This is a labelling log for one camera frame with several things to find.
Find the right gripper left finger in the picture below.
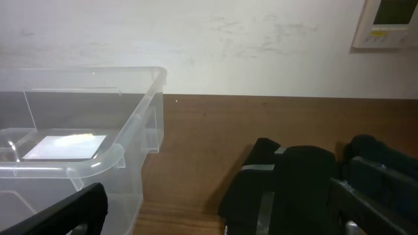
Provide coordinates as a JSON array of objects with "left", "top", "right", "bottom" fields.
[{"left": 1, "top": 183, "right": 108, "bottom": 235}]

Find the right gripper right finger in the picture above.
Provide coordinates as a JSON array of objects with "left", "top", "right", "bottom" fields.
[{"left": 328, "top": 178, "right": 417, "bottom": 235}]

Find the black garment with tape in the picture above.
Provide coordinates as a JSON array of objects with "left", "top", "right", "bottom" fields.
[
  {"left": 340, "top": 135, "right": 417, "bottom": 222},
  {"left": 218, "top": 138, "right": 338, "bottom": 235}
]

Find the black rolled garment with tape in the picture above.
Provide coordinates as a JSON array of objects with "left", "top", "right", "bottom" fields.
[{"left": 340, "top": 135, "right": 417, "bottom": 222}]

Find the white label in bin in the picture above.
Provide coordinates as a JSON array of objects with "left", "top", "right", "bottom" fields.
[{"left": 23, "top": 133, "right": 106, "bottom": 160}]

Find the clear plastic storage bin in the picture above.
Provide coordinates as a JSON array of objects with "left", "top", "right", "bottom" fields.
[{"left": 1, "top": 67, "right": 167, "bottom": 234}]

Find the white wall control panel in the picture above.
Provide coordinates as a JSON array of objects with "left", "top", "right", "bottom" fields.
[{"left": 352, "top": 0, "right": 417, "bottom": 49}]

